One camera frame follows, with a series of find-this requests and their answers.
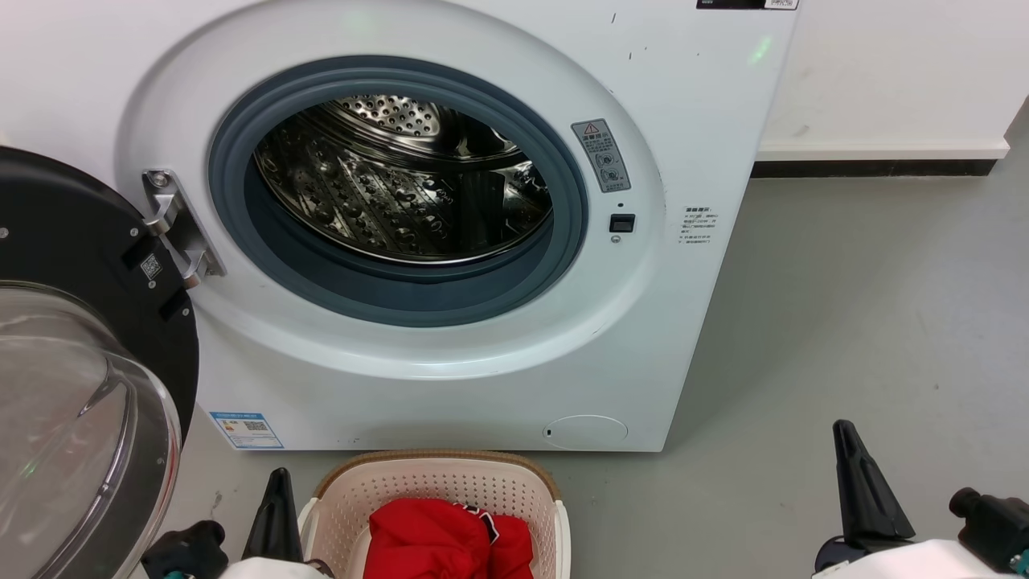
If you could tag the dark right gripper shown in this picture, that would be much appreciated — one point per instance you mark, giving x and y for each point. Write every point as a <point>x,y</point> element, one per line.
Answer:
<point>836,556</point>

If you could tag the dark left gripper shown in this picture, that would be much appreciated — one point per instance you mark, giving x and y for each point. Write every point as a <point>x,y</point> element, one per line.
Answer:
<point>317,569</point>

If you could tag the red and white jersey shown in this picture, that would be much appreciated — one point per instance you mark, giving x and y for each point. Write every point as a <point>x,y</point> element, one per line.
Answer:
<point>434,539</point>

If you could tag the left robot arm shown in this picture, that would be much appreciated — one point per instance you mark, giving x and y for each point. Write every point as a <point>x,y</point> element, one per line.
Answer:
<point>185,551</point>

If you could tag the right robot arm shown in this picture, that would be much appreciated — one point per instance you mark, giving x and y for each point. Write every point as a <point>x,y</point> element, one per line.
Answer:
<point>993,523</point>

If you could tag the cream perforated laundry basket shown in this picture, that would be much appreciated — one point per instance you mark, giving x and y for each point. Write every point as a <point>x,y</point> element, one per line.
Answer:
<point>434,478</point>

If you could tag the stainless steel washing machine drum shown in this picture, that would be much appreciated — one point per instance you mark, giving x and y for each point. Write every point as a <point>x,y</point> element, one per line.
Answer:
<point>386,193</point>

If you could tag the black washer door with glass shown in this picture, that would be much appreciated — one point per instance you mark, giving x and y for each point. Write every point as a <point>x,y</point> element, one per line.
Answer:
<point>72,225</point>

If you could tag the black device with white label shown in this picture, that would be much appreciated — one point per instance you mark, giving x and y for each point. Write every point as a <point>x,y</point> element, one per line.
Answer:
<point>748,4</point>

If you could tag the blue energy label sticker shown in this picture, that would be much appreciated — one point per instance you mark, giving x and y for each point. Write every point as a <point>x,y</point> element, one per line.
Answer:
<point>246,430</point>

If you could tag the white front-load washing machine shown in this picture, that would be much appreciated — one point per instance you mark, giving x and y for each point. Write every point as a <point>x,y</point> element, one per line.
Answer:
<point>683,322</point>

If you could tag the grey rubber door gasket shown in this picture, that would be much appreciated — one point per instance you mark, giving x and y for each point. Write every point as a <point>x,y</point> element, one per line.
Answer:
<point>402,301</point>

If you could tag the round white filter cover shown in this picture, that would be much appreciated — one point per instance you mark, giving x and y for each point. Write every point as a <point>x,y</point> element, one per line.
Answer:
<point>585,433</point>

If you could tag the white QR code sticker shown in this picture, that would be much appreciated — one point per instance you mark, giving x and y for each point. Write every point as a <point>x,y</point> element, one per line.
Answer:
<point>150,266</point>

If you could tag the silver metal door hinge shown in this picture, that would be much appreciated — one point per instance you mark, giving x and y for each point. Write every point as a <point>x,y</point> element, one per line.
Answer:
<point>178,227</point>

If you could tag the black door latch socket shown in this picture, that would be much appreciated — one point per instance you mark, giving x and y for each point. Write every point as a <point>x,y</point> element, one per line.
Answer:
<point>622,223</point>

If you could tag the grey warning sticker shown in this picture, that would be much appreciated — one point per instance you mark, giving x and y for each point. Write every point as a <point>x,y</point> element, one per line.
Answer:
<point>601,156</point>

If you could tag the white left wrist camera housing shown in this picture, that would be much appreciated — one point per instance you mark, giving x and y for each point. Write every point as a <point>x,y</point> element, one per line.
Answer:
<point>269,569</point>

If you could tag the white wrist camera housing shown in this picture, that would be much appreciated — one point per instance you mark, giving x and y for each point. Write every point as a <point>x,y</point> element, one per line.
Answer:
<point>269,569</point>
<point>924,563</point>

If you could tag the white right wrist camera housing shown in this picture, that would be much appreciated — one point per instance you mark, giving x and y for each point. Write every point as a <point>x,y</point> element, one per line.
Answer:
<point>924,563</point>

